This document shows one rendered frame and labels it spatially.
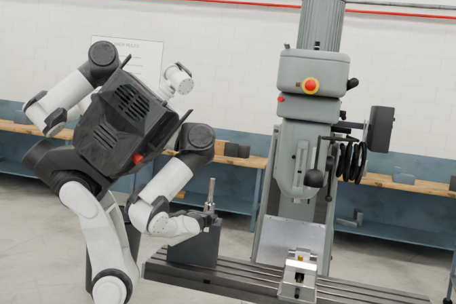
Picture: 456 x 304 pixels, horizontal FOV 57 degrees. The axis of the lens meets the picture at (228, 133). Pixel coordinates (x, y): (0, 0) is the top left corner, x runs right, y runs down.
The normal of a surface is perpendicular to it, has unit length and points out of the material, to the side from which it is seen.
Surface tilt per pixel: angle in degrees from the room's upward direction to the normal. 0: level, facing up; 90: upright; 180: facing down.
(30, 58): 90
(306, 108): 90
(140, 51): 90
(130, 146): 97
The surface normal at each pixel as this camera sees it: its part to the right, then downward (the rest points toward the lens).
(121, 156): -0.28, 0.18
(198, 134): 0.05, -0.44
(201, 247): -0.04, 0.08
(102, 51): 0.15, -0.16
